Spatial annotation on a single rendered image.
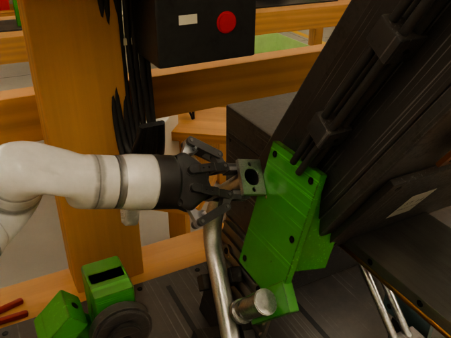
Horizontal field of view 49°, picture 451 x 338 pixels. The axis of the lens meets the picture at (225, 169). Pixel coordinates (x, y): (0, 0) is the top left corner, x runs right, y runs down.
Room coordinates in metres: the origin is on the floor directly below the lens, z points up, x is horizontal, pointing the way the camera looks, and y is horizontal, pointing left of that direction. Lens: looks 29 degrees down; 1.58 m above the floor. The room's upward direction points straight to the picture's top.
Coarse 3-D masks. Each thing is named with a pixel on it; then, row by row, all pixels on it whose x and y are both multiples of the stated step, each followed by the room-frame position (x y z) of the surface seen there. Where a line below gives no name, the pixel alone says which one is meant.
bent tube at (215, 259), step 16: (240, 160) 0.64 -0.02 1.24; (256, 160) 0.65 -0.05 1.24; (240, 176) 0.62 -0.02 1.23; (256, 176) 0.64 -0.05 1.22; (256, 192) 0.61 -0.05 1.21; (208, 208) 0.68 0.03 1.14; (208, 224) 0.67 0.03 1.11; (208, 240) 0.65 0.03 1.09; (208, 256) 0.64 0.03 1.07; (224, 256) 0.64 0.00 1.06; (224, 272) 0.62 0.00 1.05; (224, 288) 0.59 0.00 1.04; (224, 304) 0.58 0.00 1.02; (224, 320) 0.56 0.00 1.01; (224, 336) 0.54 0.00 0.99
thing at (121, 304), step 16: (112, 304) 0.44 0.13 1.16; (128, 304) 0.44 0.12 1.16; (96, 320) 0.42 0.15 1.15; (112, 320) 0.42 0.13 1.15; (128, 320) 0.43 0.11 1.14; (144, 320) 0.44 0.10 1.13; (96, 336) 0.41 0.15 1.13; (112, 336) 0.41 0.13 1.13; (128, 336) 0.42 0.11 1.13; (144, 336) 0.44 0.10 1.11
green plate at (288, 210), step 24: (288, 168) 0.60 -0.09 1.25; (312, 168) 0.56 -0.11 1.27; (288, 192) 0.58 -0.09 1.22; (312, 192) 0.55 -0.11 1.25; (264, 216) 0.61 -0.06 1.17; (288, 216) 0.57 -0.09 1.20; (312, 216) 0.54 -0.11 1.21; (264, 240) 0.59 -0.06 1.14; (288, 240) 0.55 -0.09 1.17; (312, 240) 0.56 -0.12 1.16; (264, 264) 0.57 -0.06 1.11; (288, 264) 0.53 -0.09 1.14; (312, 264) 0.56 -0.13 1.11
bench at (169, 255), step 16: (176, 240) 0.93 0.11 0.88; (192, 240) 0.93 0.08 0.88; (144, 256) 0.87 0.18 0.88; (160, 256) 0.87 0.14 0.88; (176, 256) 0.87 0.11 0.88; (192, 256) 0.87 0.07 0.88; (64, 272) 0.82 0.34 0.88; (144, 272) 0.82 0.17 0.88; (160, 272) 0.82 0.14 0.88; (0, 288) 0.77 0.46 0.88; (16, 288) 0.77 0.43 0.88; (32, 288) 0.77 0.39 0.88; (48, 288) 0.77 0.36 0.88; (64, 288) 0.77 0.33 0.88; (0, 304) 0.72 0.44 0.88; (32, 304) 0.72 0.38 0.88; (16, 320) 0.68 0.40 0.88
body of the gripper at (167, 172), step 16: (160, 160) 0.58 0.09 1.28; (176, 160) 0.59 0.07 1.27; (192, 160) 0.62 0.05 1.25; (176, 176) 0.57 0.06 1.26; (192, 176) 0.60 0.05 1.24; (208, 176) 0.62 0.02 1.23; (160, 192) 0.55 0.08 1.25; (176, 192) 0.56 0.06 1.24; (192, 192) 0.58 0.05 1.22; (160, 208) 0.56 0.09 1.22; (176, 208) 0.57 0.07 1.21; (192, 208) 0.57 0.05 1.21
